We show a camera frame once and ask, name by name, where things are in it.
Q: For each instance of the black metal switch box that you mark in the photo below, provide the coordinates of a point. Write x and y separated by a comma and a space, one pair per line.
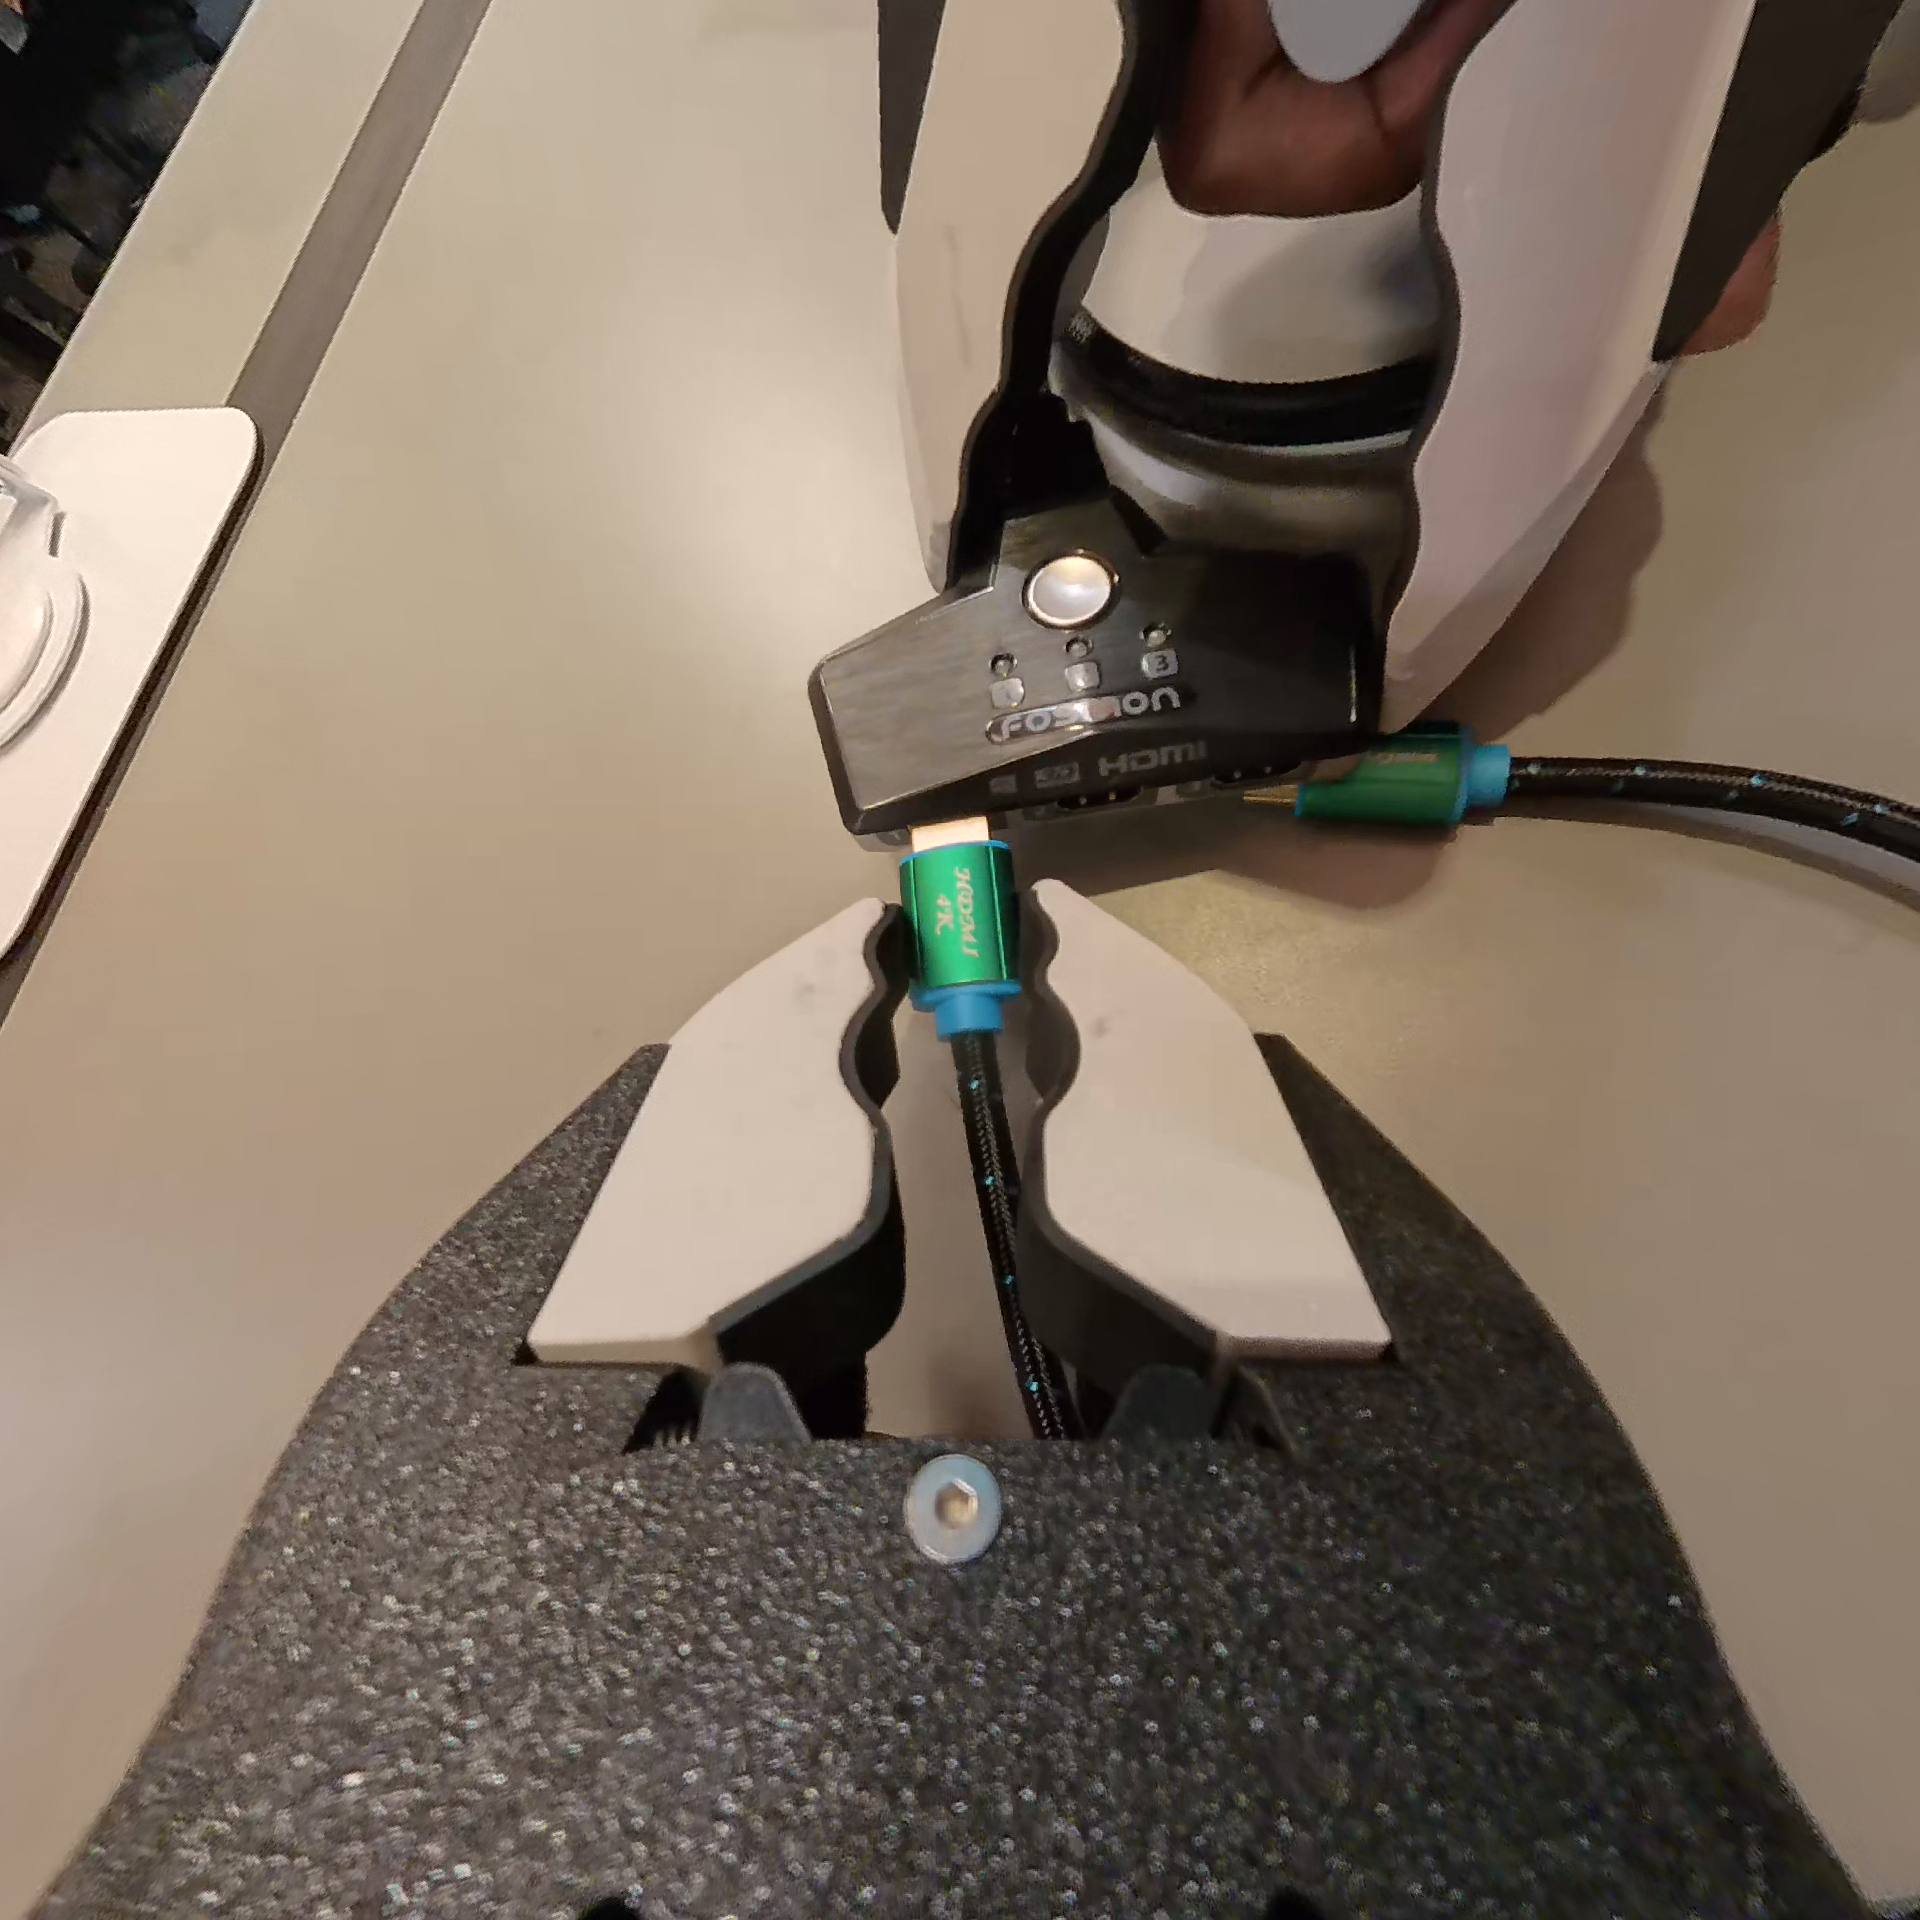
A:
931, 676

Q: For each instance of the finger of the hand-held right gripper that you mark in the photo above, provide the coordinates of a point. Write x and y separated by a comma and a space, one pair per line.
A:
1560, 301
976, 226

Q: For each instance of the person's right hand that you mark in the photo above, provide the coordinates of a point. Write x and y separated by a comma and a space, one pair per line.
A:
1306, 143

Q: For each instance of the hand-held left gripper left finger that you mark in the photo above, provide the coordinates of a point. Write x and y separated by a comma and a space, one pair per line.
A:
720, 1155

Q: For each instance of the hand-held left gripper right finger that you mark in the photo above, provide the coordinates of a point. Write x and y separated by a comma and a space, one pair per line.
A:
1201, 1170

